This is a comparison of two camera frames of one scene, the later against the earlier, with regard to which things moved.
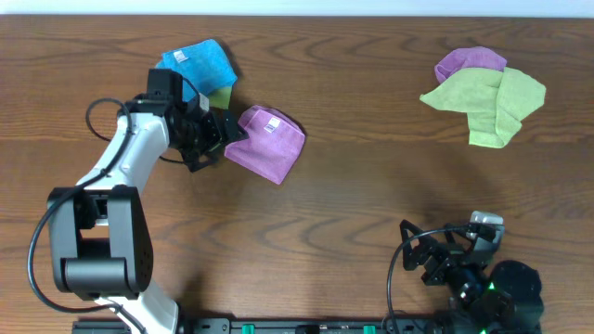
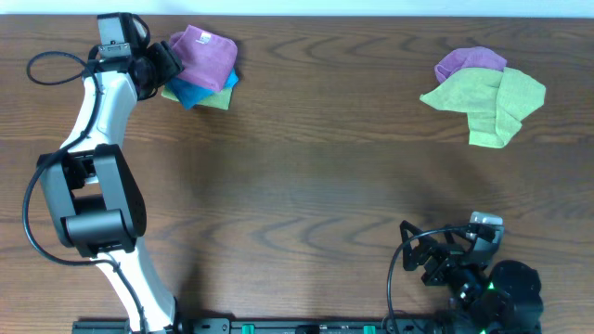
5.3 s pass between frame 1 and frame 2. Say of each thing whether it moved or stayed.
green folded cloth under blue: stayed
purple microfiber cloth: moved
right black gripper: stayed
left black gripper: moved
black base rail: stayed
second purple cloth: stayed
